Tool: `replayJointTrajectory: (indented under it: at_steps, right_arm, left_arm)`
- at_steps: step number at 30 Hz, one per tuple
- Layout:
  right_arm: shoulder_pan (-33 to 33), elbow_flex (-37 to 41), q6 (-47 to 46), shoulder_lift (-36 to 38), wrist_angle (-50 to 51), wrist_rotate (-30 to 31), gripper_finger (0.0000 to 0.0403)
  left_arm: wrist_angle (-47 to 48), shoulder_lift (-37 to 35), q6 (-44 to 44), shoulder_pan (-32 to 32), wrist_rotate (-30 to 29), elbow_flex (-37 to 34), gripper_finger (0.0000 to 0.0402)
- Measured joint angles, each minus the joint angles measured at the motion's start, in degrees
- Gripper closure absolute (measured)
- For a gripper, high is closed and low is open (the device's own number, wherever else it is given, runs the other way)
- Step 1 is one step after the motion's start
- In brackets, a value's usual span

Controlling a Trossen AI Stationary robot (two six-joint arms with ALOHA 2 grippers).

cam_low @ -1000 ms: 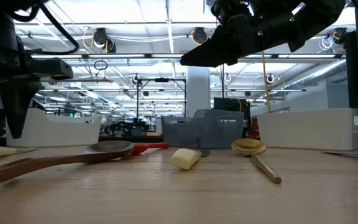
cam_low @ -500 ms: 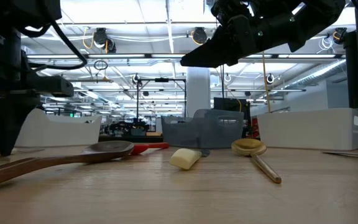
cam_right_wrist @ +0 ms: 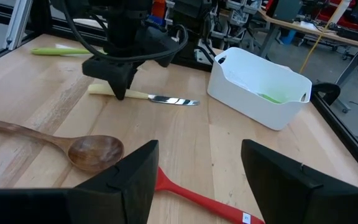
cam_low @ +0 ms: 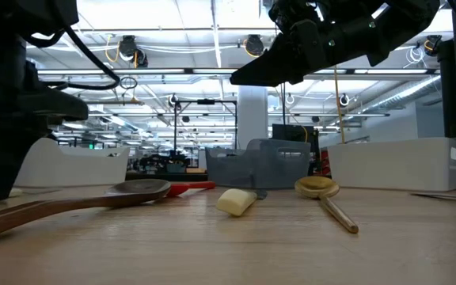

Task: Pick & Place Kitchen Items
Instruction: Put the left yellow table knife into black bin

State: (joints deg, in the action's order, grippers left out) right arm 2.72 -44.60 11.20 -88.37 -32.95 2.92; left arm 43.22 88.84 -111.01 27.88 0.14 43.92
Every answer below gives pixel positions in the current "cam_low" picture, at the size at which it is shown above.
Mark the black background screen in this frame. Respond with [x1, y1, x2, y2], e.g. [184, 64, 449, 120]
[272, 123, 319, 175]

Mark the black ceiling cable reel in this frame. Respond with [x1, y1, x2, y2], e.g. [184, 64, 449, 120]
[424, 34, 443, 57]
[245, 34, 266, 57]
[117, 35, 149, 69]

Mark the light wooden spoon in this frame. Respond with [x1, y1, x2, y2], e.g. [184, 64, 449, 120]
[294, 176, 359, 235]

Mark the black left camera cable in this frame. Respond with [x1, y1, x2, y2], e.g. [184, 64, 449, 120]
[21, 21, 121, 92]

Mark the brown wooden spoon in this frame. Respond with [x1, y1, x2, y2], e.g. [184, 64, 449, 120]
[0, 178, 173, 243]

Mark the white plastic bin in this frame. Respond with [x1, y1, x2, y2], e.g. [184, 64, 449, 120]
[13, 137, 131, 188]
[326, 137, 456, 192]

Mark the grey plastic bin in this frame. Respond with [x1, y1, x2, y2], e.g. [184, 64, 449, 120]
[205, 138, 311, 190]

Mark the black background station frame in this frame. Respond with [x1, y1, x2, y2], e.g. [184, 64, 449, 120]
[173, 99, 238, 175]

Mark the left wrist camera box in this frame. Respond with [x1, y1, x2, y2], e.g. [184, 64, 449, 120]
[17, 89, 89, 122]

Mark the yellow hanging cable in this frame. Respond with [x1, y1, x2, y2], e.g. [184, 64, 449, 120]
[332, 65, 347, 145]

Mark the white building pillar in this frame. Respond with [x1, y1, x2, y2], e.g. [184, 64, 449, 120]
[237, 85, 269, 150]

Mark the red silicone spoon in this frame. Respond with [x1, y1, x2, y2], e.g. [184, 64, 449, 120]
[166, 180, 216, 198]

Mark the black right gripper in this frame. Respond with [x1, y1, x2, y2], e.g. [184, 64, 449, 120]
[230, 0, 374, 87]

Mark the silver ventilation duct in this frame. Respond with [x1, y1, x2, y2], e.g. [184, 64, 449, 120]
[360, 77, 443, 116]

